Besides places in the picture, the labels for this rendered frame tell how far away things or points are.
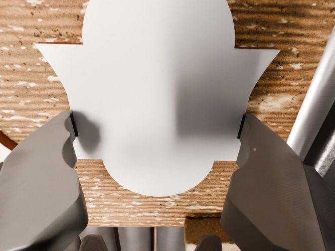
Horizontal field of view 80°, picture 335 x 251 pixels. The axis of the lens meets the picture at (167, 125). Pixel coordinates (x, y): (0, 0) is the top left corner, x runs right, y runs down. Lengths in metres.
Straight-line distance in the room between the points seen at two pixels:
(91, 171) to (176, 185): 0.07
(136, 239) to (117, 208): 0.08
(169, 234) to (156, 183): 0.12
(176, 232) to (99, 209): 0.10
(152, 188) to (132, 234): 0.12
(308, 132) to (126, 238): 0.22
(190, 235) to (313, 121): 0.14
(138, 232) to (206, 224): 0.09
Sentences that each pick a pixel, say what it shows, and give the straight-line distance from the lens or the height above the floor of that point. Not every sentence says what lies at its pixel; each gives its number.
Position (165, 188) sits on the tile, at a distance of 0.16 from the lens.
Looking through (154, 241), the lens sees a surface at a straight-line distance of 0.38.
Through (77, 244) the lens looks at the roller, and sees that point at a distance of 0.34.
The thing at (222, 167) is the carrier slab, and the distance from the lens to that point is 0.17.
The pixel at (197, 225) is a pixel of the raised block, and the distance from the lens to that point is 0.21.
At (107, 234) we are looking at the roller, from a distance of 0.30.
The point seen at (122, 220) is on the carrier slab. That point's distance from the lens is 0.22.
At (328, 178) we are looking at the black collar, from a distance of 0.25.
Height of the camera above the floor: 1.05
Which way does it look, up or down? 58 degrees down
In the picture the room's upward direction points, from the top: 179 degrees clockwise
